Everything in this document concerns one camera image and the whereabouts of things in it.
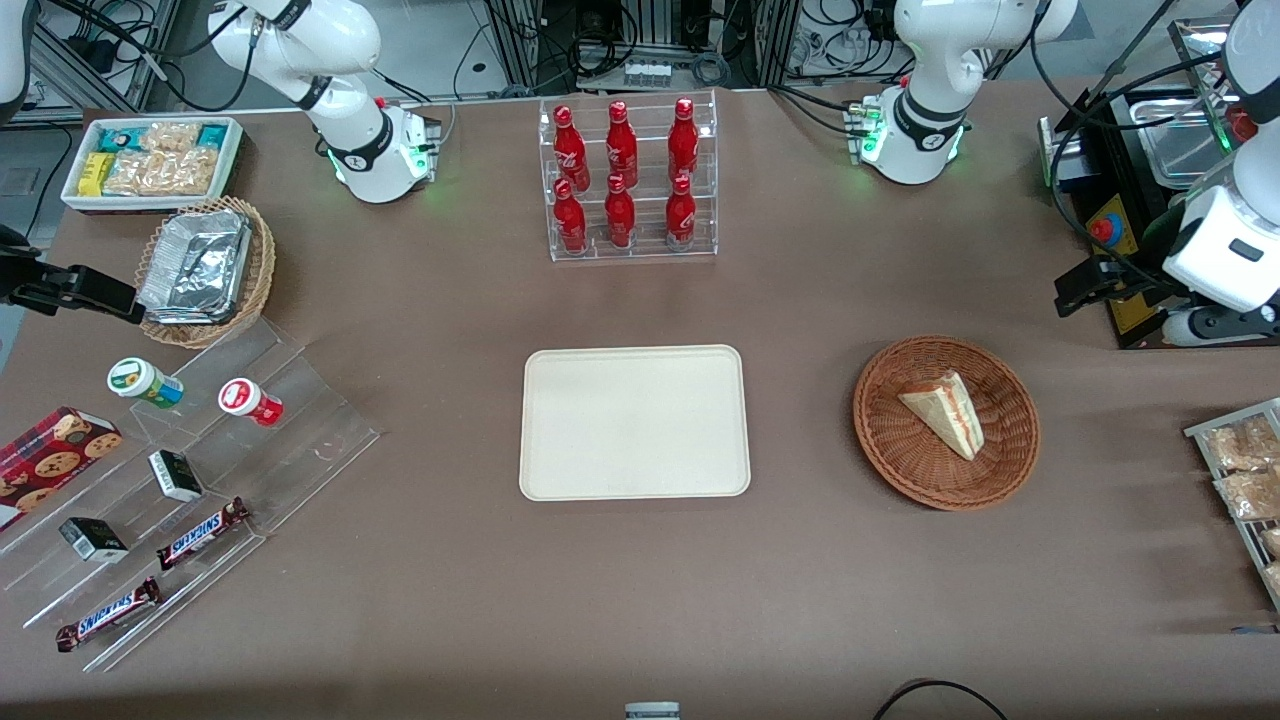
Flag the red tartan cookie box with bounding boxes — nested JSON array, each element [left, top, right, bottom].
[[0, 406, 124, 534]]

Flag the green lid cup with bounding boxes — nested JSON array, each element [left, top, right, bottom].
[[107, 357, 185, 410]]

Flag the clear bag of crackers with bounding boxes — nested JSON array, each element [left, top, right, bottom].
[[140, 122, 203, 154], [103, 148, 221, 198]]

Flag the stainless steel pan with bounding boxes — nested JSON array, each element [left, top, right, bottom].
[[1128, 92, 1241, 191]]

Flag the Snickers chocolate bar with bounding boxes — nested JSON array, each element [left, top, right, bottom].
[[156, 497, 251, 572], [55, 577, 163, 653]]

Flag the stainless steel tray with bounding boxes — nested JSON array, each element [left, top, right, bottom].
[[1168, 15, 1263, 151]]

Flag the brown wicker basket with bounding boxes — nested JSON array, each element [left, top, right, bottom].
[[852, 335, 1042, 512]]

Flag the triangular sandwich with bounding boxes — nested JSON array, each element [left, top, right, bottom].
[[897, 370, 986, 462]]

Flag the red cola bottle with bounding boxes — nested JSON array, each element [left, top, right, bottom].
[[604, 173, 637, 250], [667, 97, 700, 184], [553, 105, 592, 193], [553, 178, 589, 255], [665, 174, 698, 251], [607, 100, 639, 189]]

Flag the black machine with yellow panel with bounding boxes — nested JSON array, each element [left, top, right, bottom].
[[1038, 85, 1280, 351]]

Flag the small black box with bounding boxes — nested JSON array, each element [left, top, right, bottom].
[[148, 449, 204, 503], [59, 516, 130, 564]]

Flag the metal wire rack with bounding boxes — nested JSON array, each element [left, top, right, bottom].
[[1184, 397, 1280, 613]]

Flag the clear acrylic step display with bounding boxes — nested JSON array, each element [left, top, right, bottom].
[[0, 318, 383, 673]]

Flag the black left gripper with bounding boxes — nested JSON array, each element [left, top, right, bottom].
[[1053, 254, 1187, 320]]

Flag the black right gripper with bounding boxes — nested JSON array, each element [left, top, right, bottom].
[[0, 226, 148, 324]]

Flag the clear acrylic bottle rack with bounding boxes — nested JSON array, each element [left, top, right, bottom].
[[538, 88, 719, 264]]

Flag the cream plastic tray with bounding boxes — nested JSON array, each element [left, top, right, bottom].
[[519, 345, 752, 501]]

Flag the aluminium foil container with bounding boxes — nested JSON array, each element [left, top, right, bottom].
[[137, 208, 253, 326]]

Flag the light wicker basket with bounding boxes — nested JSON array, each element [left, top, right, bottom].
[[134, 196, 277, 350]]

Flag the red lid cup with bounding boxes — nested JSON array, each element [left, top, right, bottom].
[[218, 377, 284, 428]]

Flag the black floor cable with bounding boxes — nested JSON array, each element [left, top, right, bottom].
[[873, 679, 1009, 720]]

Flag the white plastic snack bin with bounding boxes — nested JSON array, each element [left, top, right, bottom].
[[60, 116, 245, 215]]

